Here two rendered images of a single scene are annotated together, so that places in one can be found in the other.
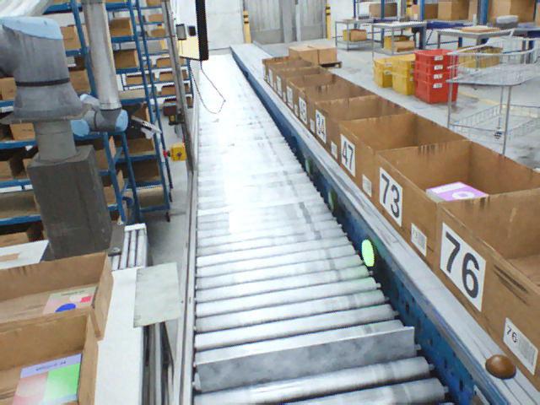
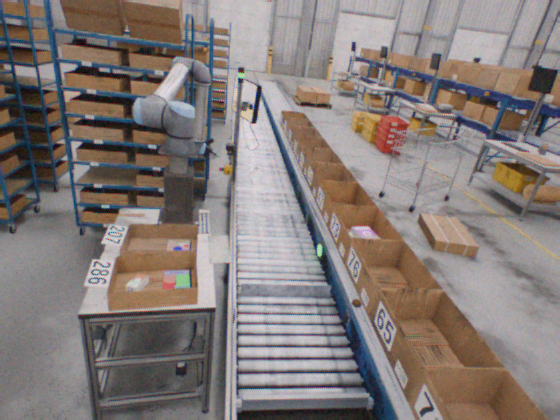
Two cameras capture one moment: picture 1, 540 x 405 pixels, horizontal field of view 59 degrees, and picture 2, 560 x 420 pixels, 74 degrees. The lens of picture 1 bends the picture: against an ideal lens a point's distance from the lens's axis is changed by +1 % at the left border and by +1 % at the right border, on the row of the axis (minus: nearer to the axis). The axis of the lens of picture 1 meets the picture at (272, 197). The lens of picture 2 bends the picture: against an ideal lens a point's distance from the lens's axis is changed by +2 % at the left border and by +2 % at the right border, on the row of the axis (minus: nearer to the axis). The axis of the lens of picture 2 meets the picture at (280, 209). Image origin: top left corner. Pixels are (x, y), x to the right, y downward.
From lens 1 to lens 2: 0.83 m
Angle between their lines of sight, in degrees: 5
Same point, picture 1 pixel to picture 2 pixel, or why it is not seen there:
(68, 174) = (183, 182)
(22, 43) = (177, 118)
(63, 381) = (183, 280)
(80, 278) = (182, 234)
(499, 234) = (374, 255)
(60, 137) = (182, 163)
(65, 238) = (173, 212)
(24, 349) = (165, 263)
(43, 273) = (166, 229)
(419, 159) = (352, 211)
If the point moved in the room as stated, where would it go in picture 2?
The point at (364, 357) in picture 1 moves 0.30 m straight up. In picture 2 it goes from (308, 293) to (318, 244)
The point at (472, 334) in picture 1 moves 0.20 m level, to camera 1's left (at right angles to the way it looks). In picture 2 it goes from (350, 291) to (308, 287)
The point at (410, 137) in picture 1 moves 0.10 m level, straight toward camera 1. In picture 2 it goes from (353, 194) to (352, 199)
